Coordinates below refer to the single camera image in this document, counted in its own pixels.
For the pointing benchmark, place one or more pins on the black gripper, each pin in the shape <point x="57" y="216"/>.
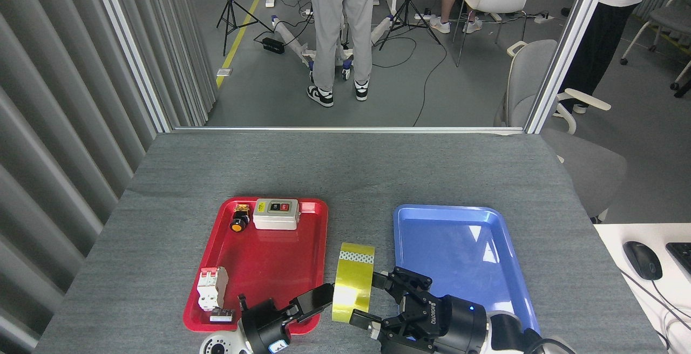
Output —
<point x="267" y="327"/>
<point x="459" y="327"/>

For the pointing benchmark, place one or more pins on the yellow tape roll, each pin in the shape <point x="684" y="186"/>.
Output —
<point x="351" y="289"/>

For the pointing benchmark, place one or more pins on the red plastic tray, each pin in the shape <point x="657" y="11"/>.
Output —
<point x="270" y="267"/>

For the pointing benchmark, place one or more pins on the white circuit breaker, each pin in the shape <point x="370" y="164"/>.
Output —
<point x="211" y="289"/>

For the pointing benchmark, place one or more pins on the blue plastic tray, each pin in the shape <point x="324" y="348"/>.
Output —
<point x="459" y="246"/>

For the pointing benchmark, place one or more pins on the yellow push button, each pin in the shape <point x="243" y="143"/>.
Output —
<point x="237" y="225"/>

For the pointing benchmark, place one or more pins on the white desk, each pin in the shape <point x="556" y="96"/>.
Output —
<point x="610" y="238"/>

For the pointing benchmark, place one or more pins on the white floor box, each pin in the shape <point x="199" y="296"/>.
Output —
<point x="224" y="72"/>

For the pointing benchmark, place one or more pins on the black computer mouse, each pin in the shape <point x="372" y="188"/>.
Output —
<point x="642" y="261"/>

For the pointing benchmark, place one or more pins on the black power adapter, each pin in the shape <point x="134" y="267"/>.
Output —
<point x="272" y="45"/>

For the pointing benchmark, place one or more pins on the white stand on wheels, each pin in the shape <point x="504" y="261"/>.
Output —
<point x="289" y="38"/>

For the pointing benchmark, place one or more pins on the grey swivel chair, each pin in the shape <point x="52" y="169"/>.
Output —
<point x="532" y="73"/>

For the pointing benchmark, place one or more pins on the black keyboard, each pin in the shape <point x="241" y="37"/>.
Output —
<point x="681" y="257"/>

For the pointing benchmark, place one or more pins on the white power strip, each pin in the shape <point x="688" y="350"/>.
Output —
<point x="544" y="18"/>

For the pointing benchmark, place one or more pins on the grey office chair white legs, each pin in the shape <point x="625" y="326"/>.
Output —
<point x="672" y="19"/>

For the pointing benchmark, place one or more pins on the grey switch box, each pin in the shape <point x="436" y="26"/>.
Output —
<point x="275" y="219"/>

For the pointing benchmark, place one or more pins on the silver horizontal frame rail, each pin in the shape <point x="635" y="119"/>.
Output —
<point x="345" y="129"/>

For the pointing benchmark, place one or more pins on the silver left frame post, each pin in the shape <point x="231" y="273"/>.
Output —
<point x="131" y="46"/>

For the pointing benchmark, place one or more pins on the silver frame post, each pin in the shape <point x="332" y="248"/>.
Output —
<point x="568" y="46"/>
<point x="131" y="46"/>

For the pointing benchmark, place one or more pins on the silver right frame post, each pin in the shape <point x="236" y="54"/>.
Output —
<point x="568" y="46"/>

